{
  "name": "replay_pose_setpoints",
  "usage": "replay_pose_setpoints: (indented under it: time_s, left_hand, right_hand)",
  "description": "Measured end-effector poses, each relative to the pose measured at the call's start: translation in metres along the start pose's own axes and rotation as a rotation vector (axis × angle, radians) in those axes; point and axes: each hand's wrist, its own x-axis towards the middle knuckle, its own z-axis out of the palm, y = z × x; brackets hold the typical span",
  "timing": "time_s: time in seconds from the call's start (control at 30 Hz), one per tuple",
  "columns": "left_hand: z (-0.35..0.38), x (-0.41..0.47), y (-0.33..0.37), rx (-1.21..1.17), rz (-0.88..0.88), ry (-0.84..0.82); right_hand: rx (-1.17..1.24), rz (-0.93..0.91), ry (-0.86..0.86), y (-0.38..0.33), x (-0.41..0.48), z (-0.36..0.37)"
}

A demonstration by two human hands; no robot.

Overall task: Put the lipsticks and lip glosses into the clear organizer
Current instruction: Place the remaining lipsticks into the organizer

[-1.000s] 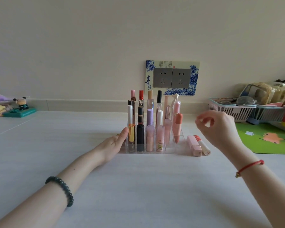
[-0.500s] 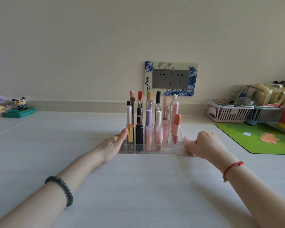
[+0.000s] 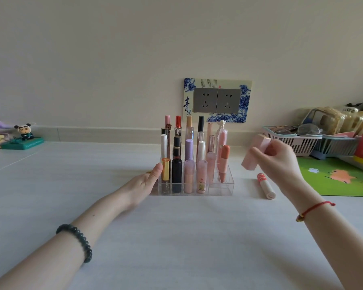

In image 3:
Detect person's left hand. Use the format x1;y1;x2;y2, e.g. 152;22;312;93
120;162;164;209

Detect person's right hand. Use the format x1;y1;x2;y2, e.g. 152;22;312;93
249;138;305;196

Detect panda hat figurine green base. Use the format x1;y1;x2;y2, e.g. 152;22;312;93
0;123;45;151

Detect dark lens sunglasses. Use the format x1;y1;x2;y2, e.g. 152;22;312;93
297;123;323;137

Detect clear acrylic lipstick organizer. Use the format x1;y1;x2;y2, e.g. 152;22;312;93
150;154;235;197

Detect blue white floral socket frame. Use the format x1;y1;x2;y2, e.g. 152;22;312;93
182;77;252;124

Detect thin frame eyeglasses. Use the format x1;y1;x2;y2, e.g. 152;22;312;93
270;125;299;136

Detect dark green bead bracelet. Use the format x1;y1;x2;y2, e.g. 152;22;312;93
56;224;93;264

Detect pink plastic basket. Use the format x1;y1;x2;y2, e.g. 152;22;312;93
262;126;323;157

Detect green cartoon mat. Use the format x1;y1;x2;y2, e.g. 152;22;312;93
296;156;363;197

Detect clear zip pouches with items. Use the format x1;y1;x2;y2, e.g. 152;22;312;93
302;103;363;137

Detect red string bracelet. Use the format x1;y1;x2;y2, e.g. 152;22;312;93
296;201;336;223

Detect pink square lipstick tube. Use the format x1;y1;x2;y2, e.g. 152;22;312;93
241;134;272;171

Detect person's right forearm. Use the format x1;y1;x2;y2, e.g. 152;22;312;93
283;178;363;290

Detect blue plastic basket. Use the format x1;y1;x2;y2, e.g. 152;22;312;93
309;134;363;161

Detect cluster of assorted standing lipsticks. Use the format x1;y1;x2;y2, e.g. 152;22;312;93
160;115;231;194

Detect grey double wall socket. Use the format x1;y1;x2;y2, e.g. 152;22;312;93
193;88;241;115

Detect person's left forearm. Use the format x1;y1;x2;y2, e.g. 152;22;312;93
0;190;134;290

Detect red striped cap lipstick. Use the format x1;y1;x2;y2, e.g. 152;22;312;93
257;173;276;200

